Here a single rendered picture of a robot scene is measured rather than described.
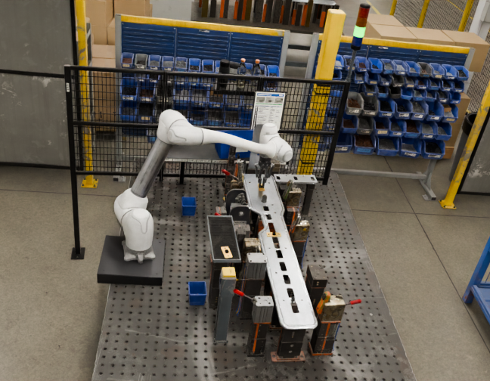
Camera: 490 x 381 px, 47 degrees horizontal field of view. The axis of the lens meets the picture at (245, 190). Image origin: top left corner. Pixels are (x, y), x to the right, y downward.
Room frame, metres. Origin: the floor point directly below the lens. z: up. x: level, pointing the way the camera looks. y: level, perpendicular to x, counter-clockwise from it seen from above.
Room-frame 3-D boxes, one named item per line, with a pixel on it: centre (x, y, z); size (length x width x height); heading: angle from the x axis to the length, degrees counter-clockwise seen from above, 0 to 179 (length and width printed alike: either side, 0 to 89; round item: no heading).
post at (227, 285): (2.07, 0.02, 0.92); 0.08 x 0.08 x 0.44; 12
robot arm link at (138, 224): (2.61, 0.58, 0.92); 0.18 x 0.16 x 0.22; 32
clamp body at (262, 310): (2.00, -0.16, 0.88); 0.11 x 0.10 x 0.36; 102
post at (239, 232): (2.48, -0.01, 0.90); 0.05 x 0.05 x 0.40; 12
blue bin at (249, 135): (3.48, 0.09, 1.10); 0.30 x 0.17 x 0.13; 110
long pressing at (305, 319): (2.60, -0.21, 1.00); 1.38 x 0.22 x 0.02; 12
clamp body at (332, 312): (2.08, -0.51, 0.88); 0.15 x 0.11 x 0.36; 102
